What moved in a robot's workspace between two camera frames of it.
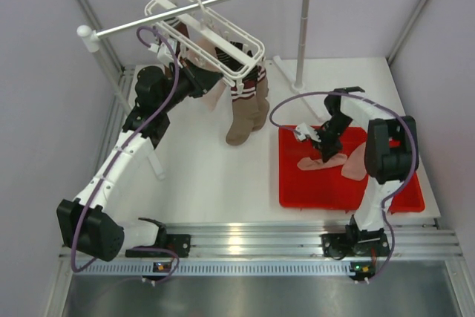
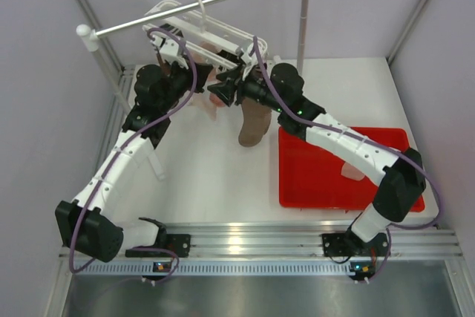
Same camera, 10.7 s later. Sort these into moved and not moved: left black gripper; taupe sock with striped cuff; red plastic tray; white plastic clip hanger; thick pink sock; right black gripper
Moved: taupe sock with striped cuff; white plastic clip hanger; right black gripper; thick pink sock
Not moved: left black gripper; red plastic tray
